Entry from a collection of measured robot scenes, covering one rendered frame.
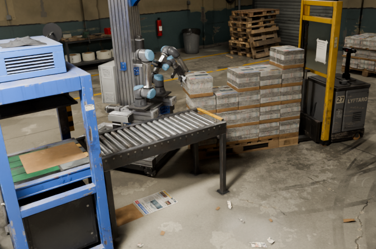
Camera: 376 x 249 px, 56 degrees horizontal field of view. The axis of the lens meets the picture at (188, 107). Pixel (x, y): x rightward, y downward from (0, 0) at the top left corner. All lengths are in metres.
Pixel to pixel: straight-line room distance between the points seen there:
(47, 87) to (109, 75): 1.91
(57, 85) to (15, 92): 0.25
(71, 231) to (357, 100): 3.80
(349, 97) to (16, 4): 7.92
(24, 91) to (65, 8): 7.90
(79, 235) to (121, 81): 1.93
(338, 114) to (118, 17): 3.03
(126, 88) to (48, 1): 6.20
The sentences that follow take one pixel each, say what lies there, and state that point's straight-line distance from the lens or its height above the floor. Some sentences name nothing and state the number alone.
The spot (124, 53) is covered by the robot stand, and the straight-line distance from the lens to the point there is 4.15.
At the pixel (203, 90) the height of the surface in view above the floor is 0.91.
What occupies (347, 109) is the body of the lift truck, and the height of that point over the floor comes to 0.48.
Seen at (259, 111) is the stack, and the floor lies 0.54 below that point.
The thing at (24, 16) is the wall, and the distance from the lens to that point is 10.02.
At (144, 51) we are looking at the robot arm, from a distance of 3.80.
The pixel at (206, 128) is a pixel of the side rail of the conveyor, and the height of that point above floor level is 0.79.
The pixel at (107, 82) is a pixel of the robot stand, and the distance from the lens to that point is 4.32.
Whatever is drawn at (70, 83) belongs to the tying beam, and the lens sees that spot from 2.47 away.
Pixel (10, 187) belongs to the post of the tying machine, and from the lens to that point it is 2.63.
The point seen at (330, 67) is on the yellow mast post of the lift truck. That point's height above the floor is 1.07.
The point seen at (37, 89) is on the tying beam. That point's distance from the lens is 2.44.
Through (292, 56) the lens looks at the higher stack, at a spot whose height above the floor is 1.22.
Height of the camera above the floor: 2.10
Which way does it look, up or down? 19 degrees down
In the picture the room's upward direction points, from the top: 2 degrees counter-clockwise
